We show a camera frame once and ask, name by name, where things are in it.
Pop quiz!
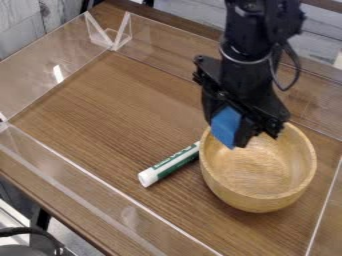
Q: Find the green and white marker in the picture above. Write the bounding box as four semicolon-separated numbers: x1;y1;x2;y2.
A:
137;142;198;188

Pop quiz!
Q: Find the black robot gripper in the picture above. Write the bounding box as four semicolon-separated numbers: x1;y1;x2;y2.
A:
192;55;289;148

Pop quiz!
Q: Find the black metal table frame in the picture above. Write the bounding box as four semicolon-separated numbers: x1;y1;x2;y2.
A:
0;176;77;256

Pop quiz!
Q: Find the clear acrylic tray wall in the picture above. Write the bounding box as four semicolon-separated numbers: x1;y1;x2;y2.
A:
0;3;342;256

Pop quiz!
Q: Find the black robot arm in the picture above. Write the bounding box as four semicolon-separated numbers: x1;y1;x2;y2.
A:
192;0;304;149

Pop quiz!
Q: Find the clear acrylic corner bracket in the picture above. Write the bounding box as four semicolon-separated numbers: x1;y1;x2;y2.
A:
84;12;132;52

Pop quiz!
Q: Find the black cable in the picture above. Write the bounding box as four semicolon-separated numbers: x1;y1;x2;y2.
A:
267;41;303;93

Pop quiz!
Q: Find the blue foam block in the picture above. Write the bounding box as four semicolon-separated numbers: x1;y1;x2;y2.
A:
210;107;241;149

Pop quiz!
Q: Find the wooden brown bowl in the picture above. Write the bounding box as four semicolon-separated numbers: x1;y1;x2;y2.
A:
198;124;317;213

